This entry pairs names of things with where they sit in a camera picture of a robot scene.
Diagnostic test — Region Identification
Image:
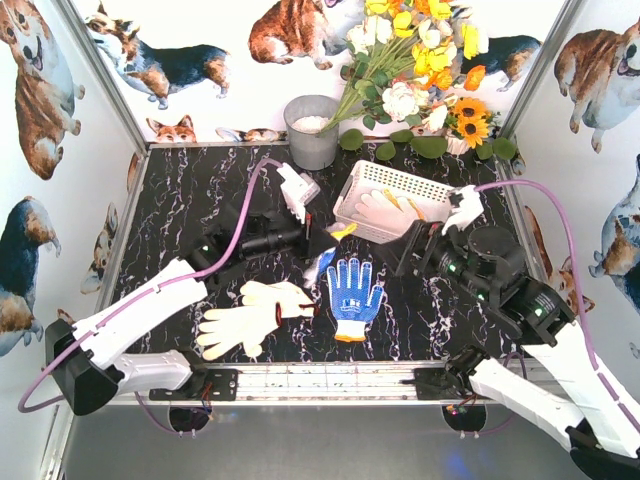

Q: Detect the white knit glove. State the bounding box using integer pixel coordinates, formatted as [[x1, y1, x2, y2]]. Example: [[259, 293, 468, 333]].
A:
[[326, 258, 385, 342], [303, 222, 357, 289]]

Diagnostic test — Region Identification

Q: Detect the yellow dotted knit glove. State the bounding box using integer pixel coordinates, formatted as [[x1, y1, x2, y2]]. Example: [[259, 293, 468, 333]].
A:
[[353, 189, 425, 230]]

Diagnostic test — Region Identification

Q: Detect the white plastic storage basket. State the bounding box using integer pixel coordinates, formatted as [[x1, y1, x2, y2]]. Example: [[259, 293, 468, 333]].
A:
[[333, 160, 453, 244]]

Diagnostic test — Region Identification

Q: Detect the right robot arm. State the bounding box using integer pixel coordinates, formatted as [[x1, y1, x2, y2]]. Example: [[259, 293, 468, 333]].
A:
[[379, 220, 639, 479]]

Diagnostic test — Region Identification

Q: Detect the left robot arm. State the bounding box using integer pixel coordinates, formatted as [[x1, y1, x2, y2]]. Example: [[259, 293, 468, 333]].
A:
[[45, 211, 338, 416]]

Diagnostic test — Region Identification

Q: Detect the cream leather glove rear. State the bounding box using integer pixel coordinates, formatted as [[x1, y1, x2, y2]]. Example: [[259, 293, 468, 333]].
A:
[[240, 281, 319, 318]]

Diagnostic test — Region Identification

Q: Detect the cream leather glove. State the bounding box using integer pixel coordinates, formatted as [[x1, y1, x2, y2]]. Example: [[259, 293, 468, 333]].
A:
[[240, 281, 319, 318], [196, 303, 282, 361]]

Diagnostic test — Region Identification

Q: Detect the cream leather glove front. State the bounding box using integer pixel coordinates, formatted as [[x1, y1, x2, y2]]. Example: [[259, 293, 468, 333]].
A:
[[196, 303, 282, 361]]

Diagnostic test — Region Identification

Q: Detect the grey metal bucket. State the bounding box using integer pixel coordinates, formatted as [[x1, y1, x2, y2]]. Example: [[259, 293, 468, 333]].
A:
[[283, 95, 339, 171]]

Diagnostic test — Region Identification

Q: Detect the sunflower pot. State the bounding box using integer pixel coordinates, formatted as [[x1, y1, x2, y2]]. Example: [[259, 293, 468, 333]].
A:
[[444, 97, 501, 155]]

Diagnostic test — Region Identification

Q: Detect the artificial flower bouquet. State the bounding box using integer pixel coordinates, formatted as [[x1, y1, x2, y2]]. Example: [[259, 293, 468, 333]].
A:
[[323, 1, 489, 132]]

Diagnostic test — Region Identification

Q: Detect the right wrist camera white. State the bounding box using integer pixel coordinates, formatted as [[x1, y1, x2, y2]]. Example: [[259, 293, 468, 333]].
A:
[[442, 185, 484, 235]]

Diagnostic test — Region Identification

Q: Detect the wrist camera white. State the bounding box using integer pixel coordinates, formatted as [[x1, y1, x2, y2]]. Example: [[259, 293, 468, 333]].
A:
[[276, 163, 320, 224], [442, 185, 484, 235]]

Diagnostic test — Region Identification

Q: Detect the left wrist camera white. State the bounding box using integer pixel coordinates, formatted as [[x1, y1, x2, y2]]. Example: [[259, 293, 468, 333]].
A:
[[276, 163, 320, 224]]

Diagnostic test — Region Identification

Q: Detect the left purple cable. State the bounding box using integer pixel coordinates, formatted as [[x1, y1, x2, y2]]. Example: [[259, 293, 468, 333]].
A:
[[17, 157, 281, 436]]

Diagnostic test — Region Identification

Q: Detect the purple cable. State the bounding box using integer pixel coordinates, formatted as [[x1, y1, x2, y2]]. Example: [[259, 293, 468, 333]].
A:
[[17, 157, 281, 436], [472, 179, 640, 436]]

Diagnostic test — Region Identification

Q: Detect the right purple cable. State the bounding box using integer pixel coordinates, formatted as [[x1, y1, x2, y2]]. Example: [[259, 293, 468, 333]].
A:
[[472, 179, 640, 436]]

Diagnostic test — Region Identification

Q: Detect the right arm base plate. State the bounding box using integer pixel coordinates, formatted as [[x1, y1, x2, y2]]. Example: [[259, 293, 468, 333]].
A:
[[414, 368, 473, 400]]

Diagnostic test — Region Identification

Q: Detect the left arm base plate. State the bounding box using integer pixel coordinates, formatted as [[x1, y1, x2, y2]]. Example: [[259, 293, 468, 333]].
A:
[[149, 369, 239, 401]]

